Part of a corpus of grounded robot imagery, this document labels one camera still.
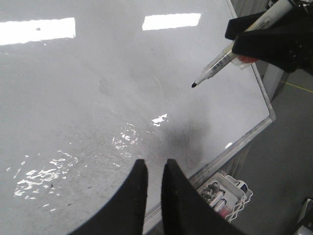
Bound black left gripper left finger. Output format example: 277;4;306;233
71;159;148;235

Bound white whiteboard marker pen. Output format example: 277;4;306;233
191;0;295;88

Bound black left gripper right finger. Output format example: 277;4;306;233
161;159;243;235

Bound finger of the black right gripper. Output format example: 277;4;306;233
232;6;313;72
224;11;265;39

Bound white wire marker basket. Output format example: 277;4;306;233
197;172;253;223

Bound markers in basket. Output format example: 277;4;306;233
200;181;229;218

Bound white whiteboard with metal frame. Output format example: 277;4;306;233
0;0;275;235

